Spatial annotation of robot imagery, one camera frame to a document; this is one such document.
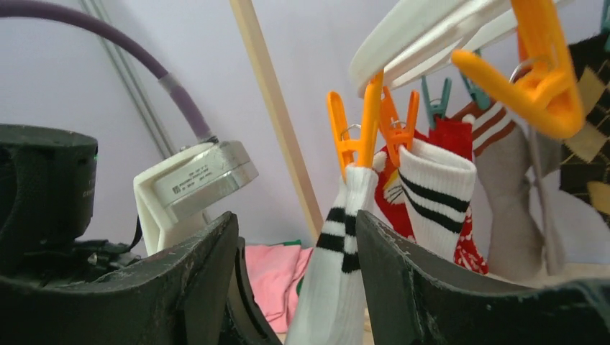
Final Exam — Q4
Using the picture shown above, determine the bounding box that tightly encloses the pink folded cloth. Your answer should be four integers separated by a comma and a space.
245, 245, 313, 334

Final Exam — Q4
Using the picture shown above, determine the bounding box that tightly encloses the white round sock hanger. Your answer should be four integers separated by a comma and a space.
349, 1, 517, 96

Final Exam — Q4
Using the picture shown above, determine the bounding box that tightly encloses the striped white sock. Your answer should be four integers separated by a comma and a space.
285, 165, 378, 345
399, 139, 477, 262

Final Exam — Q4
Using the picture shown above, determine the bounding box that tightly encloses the teal clothes peg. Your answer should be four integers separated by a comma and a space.
421, 76, 452, 130

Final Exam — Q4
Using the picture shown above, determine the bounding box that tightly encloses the patterned red sock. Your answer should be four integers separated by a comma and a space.
373, 119, 488, 275

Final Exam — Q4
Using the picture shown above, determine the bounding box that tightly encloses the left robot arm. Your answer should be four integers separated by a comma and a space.
1, 124, 279, 344

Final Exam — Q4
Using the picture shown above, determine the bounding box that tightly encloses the grey sock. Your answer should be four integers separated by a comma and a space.
453, 101, 565, 281

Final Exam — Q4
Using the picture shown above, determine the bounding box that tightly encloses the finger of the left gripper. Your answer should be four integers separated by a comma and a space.
221, 237, 281, 345

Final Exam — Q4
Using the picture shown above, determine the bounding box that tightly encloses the wooden drying rack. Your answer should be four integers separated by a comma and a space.
229, 0, 323, 241

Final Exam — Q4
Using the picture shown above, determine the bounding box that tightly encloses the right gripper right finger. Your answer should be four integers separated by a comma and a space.
355, 211, 609, 345

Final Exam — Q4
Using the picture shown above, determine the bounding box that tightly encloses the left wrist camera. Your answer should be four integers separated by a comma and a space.
133, 141, 258, 256

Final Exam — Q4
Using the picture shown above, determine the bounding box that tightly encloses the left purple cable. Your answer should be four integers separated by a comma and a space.
0, 0, 214, 143

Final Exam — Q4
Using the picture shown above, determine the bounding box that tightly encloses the large orange clothes peg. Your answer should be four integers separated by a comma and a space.
451, 1, 585, 139

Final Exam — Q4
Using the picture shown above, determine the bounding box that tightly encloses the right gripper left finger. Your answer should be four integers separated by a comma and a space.
1, 212, 239, 344

